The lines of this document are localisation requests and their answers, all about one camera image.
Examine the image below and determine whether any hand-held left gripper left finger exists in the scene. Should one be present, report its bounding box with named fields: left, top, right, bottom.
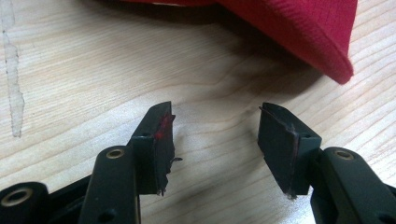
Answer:
left=78, top=101, right=183, bottom=224

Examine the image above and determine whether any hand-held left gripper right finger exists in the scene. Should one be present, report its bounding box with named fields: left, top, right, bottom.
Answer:
left=257, top=102, right=396, bottom=224

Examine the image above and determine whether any red baseball cap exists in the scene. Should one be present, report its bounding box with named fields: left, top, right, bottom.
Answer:
left=120, top=0, right=359, bottom=86

